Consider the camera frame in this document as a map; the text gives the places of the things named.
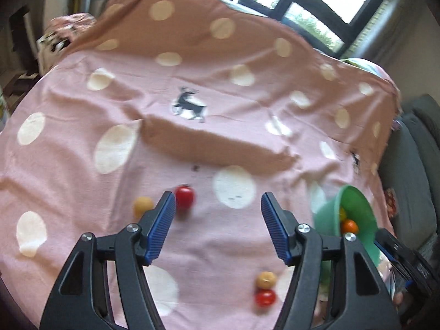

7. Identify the brown longan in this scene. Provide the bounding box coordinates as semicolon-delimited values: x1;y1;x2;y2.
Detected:
256;271;277;290
133;197;155;218

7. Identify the grey sofa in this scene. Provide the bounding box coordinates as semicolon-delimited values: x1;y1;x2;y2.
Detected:
378;94;440;265

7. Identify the white bag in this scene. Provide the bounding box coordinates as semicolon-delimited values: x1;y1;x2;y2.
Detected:
36;31;74;73

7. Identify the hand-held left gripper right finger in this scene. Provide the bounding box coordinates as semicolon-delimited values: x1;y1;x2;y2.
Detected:
260;192;403;330

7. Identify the orange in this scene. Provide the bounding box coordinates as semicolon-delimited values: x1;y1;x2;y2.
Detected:
340;219;360;236

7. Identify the window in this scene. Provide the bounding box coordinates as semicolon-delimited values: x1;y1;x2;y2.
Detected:
203;0;383;56

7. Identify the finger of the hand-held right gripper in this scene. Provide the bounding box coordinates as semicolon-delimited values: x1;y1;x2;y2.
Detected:
374;234;397;269

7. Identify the green plastic bowl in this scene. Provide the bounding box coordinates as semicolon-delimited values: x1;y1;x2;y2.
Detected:
311;185;382;272

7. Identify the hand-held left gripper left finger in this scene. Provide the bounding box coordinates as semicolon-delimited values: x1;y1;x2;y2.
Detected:
39;191;177;330

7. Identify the pink clothes pile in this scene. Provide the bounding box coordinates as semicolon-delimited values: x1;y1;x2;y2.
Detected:
45;12;97;42

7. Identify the red cherry tomato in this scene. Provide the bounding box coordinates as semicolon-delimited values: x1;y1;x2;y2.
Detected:
255;289;277;308
175;185;195;210

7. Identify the pink polka dot blanket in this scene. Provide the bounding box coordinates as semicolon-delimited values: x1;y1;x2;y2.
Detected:
0;0;401;330

